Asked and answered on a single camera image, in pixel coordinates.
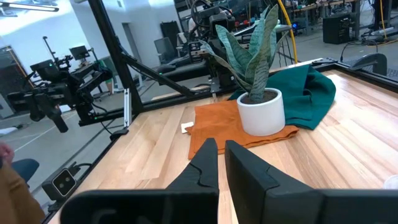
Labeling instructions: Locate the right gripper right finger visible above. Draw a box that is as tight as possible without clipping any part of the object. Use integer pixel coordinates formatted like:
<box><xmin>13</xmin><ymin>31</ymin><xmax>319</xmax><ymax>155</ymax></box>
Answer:
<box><xmin>224</xmin><ymin>139</ymin><xmax>324</xmax><ymax>224</ymax></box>

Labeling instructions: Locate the ceiling light strip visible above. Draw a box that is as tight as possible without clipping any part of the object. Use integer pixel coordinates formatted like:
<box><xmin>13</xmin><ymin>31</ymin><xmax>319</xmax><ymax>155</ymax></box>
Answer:
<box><xmin>0</xmin><ymin>1</ymin><xmax>60</xmax><ymax>13</ymax></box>

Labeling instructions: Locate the person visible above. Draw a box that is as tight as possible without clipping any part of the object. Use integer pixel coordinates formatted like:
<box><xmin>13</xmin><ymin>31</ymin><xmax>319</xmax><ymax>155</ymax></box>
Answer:
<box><xmin>0</xmin><ymin>141</ymin><xmax>46</xmax><ymax>224</ymax></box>

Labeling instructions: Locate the long wooden table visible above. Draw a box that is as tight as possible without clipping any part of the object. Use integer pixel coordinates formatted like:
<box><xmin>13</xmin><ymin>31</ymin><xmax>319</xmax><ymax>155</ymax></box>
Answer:
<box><xmin>292</xmin><ymin>0</ymin><xmax>363</xmax><ymax>30</ymax></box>

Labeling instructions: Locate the clear plastic tupperware container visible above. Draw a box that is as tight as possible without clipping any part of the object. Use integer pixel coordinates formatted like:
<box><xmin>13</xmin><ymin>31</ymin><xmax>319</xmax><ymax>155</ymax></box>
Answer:
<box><xmin>383</xmin><ymin>174</ymin><xmax>398</xmax><ymax>190</ymax></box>

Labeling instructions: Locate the orange cloth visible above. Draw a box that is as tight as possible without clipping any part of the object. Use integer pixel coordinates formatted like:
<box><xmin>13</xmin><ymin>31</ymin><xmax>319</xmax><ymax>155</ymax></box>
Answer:
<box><xmin>185</xmin><ymin>99</ymin><xmax>300</xmax><ymax>161</ymax></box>

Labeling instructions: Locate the yellow hanging cable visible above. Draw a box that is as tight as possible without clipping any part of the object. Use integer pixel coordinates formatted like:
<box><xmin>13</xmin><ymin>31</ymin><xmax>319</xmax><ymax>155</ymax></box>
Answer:
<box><xmin>378</xmin><ymin>0</ymin><xmax>388</xmax><ymax>40</ymax></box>

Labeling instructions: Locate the person's hand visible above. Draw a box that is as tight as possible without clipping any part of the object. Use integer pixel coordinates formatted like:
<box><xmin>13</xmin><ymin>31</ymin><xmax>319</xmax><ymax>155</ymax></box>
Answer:
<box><xmin>0</xmin><ymin>141</ymin><xmax>15</xmax><ymax>166</ymax></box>

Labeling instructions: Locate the small black monitor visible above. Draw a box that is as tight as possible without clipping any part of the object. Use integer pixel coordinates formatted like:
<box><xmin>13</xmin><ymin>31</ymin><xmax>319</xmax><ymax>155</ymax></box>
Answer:
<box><xmin>68</xmin><ymin>45</ymin><xmax>91</xmax><ymax>62</ymax></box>

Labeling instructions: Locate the white light strip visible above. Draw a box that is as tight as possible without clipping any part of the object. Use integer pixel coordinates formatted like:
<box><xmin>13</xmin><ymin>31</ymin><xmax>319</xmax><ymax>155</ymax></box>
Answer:
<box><xmin>123</xmin><ymin>88</ymin><xmax>132</xmax><ymax>128</ymax></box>

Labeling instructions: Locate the black depth camera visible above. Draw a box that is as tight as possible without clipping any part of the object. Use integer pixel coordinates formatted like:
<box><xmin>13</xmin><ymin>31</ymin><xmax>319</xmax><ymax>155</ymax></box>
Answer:
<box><xmin>41</xmin><ymin>167</ymin><xmax>78</xmax><ymax>202</ymax></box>

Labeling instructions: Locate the plain white tag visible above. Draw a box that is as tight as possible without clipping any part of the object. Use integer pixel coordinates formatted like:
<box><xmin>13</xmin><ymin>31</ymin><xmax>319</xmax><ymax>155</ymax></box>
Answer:
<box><xmin>180</xmin><ymin>121</ymin><xmax>195</xmax><ymax>134</ymax></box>

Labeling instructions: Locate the teal cloth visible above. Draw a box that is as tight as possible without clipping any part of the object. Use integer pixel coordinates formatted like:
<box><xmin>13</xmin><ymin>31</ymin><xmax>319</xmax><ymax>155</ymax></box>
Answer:
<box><xmin>229</xmin><ymin>64</ymin><xmax>337</xmax><ymax>131</ymax></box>

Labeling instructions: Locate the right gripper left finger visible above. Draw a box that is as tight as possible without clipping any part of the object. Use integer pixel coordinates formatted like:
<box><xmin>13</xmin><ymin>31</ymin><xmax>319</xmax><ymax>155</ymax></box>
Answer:
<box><xmin>166</xmin><ymin>138</ymin><xmax>220</xmax><ymax>191</ymax></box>

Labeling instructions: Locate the blue chair seat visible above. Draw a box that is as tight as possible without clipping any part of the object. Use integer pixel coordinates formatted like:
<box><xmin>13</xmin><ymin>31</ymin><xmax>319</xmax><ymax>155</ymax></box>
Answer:
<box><xmin>11</xmin><ymin>158</ymin><xmax>40</xmax><ymax>183</ymax></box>

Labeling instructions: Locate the green snake plant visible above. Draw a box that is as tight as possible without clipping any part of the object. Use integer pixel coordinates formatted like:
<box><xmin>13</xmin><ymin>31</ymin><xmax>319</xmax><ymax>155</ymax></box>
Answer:
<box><xmin>198</xmin><ymin>3</ymin><xmax>290</xmax><ymax>103</ymax></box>

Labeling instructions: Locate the white round plant pot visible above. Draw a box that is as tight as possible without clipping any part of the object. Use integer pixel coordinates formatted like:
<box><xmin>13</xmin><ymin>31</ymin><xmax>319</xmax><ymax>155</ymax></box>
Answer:
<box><xmin>236</xmin><ymin>87</ymin><xmax>286</xmax><ymax>137</ymax></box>

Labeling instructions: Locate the yellow hose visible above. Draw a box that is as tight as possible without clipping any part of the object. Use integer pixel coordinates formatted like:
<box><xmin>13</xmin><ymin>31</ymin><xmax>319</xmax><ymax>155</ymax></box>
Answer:
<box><xmin>276</xmin><ymin>0</ymin><xmax>299</xmax><ymax>65</ymax></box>

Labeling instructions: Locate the black computer case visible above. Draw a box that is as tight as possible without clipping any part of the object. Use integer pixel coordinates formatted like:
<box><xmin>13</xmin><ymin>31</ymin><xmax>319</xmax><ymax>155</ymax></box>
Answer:
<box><xmin>322</xmin><ymin>15</ymin><xmax>354</xmax><ymax>45</ymax></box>

